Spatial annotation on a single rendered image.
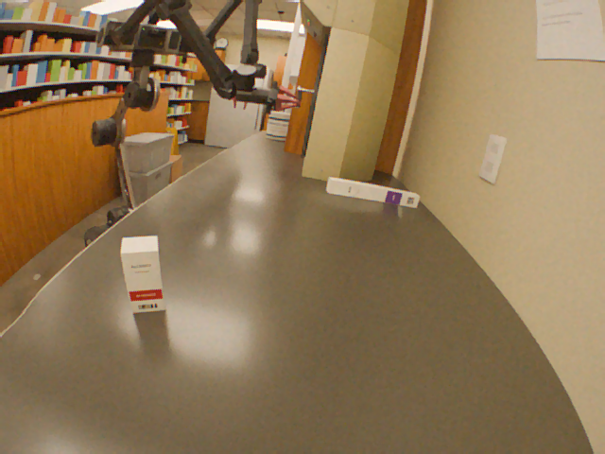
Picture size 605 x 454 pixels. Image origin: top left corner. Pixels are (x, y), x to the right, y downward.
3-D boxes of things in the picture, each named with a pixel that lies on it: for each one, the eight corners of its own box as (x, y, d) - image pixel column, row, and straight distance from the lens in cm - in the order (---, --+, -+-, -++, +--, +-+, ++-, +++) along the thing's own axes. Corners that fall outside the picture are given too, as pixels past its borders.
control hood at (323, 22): (326, 47, 117) (330, 26, 120) (332, 26, 86) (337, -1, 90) (297, 43, 118) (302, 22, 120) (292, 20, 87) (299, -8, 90)
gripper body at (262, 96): (280, 80, 94) (257, 78, 95) (272, 102, 87) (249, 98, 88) (278, 95, 98) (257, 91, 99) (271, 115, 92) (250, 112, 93)
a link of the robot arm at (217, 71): (177, -1, 108) (152, 10, 101) (184, -9, 103) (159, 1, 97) (237, 88, 104) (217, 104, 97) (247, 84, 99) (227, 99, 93)
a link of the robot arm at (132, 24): (175, -27, 105) (150, -18, 99) (190, 2, 102) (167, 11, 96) (128, 24, 141) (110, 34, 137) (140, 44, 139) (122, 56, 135)
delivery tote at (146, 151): (173, 162, 339) (176, 133, 332) (147, 175, 288) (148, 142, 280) (145, 158, 358) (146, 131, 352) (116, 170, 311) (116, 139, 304)
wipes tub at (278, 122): (289, 139, 164) (294, 113, 162) (287, 142, 151) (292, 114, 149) (267, 135, 165) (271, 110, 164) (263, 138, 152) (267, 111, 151)
